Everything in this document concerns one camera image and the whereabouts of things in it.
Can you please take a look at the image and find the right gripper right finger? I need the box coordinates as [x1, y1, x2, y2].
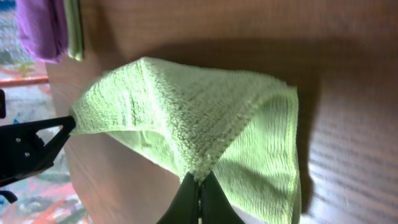
[200, 172, 244, 224]

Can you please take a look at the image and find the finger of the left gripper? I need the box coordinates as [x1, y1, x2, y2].
[1, 116, 76, 187]

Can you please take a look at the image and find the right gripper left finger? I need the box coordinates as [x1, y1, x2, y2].
[157, 172, 199, 224]

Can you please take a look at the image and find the green microfibre cloth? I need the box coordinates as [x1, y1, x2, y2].
[70, 57, 301, 223]

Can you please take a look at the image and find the folded purple cloth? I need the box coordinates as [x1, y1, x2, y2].
[16, 0, 68, 63]

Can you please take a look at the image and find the folded green cloth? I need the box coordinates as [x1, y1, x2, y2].
[63, 0, 84, 61]

